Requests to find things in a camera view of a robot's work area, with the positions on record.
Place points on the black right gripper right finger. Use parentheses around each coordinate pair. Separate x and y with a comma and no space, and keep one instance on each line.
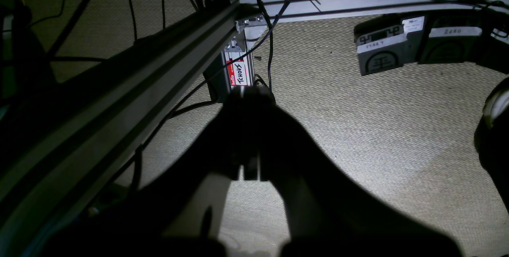
(328,214)

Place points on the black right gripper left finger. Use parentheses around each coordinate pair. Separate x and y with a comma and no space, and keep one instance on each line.
(180,212)

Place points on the red hello name sticker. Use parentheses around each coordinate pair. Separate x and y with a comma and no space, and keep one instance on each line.
(239,73)

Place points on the start labelled foot pedal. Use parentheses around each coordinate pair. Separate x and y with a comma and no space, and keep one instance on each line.
(388,42)

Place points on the zero labelled foot pedal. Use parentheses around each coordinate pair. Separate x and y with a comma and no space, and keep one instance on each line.
(450,37)

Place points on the aluminium table frame rail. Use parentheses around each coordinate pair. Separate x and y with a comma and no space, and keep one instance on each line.
(61,149)

